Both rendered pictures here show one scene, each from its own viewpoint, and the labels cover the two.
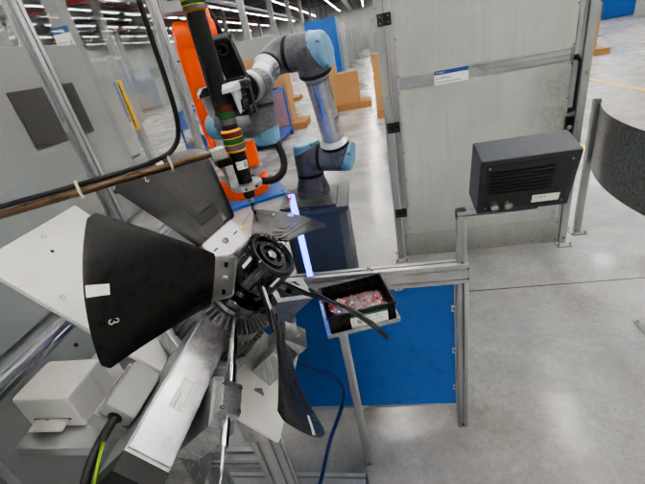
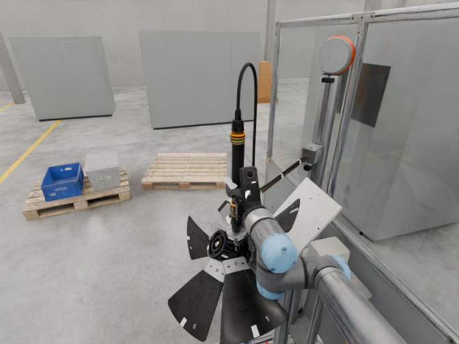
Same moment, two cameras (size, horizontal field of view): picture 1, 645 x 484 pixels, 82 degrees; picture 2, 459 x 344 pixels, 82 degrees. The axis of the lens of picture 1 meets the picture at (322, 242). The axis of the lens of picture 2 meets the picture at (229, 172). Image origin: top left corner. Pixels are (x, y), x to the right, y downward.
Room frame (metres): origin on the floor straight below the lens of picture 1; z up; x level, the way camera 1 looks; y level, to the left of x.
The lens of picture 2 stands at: (1.42, -0.22, 1.96)
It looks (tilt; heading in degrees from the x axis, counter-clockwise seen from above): 27 degrees down; 152
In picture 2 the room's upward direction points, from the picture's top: straight up
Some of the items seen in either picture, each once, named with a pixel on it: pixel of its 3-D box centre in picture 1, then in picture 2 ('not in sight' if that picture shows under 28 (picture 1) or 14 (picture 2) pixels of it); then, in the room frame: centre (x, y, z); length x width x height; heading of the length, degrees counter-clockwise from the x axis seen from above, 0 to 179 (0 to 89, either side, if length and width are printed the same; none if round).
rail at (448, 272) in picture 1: (339, 281); not in sight; (1.13, -0.03, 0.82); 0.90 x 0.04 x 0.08; 78
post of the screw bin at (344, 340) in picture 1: (356, 399); not in sight; (0.95, 0.00, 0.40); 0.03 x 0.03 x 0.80; 3
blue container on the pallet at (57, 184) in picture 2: not in sight; (64, 180); (-2.28, -0.72, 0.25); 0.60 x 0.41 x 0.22; 175
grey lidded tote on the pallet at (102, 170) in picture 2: not in sight; (104, 170); (-2.23, -0.21, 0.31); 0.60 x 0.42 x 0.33; 175
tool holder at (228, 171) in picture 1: (236, 167); (238, 220); (0.80, 0.15, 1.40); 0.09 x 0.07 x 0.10; 113
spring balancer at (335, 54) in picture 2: not in sight; (335, 55); (0.52, 0.80, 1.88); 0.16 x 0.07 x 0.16; 23
